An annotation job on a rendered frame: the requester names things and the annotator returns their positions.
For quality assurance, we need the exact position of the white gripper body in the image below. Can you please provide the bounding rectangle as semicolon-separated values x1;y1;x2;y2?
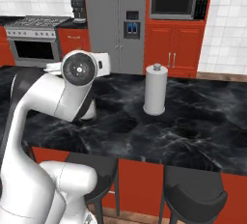
43;61;65;75

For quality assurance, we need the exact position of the red island counter base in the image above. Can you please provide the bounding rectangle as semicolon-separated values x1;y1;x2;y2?
30;146;247;224

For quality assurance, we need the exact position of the steel range with oven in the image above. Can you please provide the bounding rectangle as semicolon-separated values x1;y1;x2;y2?
3;14;72;69

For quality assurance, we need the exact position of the red base cupboard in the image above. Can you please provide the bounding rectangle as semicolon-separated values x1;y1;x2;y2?
56;18;92;59
0;24;16;69

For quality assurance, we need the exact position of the black coffee machine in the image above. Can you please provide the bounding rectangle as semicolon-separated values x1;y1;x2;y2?
69;0;89;25

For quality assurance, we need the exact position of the grey steel fridge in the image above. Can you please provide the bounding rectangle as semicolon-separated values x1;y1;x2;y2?
82;0;150;76

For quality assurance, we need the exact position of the white paper towel roll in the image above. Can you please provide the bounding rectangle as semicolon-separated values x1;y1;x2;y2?
142;62;169;117

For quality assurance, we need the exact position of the dark grey bar stool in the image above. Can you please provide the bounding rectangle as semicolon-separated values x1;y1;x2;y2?
64;152;121;224
157;164;229;224

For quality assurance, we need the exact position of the tall red cupboard unit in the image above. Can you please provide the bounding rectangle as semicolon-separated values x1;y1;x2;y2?
142;0;216;79

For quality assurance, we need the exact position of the steel microwave oven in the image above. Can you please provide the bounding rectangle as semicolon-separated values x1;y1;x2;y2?
149;0;212;21

